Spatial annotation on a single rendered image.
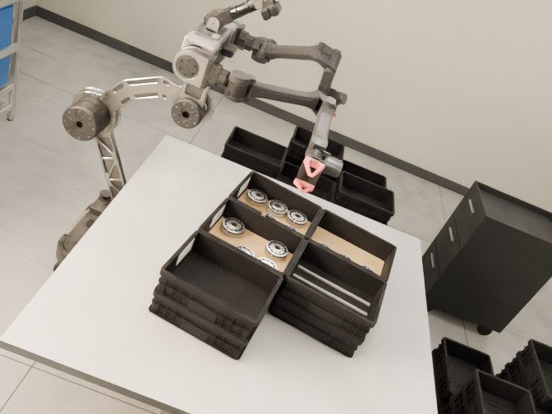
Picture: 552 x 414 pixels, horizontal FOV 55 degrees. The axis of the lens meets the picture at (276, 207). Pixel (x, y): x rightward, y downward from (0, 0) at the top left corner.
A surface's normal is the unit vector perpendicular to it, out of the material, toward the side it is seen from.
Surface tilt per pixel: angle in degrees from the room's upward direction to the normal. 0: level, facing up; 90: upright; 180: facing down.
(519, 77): 90
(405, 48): 90
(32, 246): 0
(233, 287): 0
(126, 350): 0
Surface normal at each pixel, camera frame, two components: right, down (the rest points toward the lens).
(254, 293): 0.35, -0.76
